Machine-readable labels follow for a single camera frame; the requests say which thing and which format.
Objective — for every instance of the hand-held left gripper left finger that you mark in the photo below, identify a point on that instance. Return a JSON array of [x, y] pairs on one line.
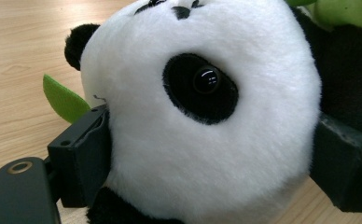
[[82, 155]]

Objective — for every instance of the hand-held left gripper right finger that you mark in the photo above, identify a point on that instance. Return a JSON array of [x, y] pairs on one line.
[[344, 168]]

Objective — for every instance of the black and white panda plush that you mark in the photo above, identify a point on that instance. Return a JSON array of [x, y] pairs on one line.
[[201, 140]]

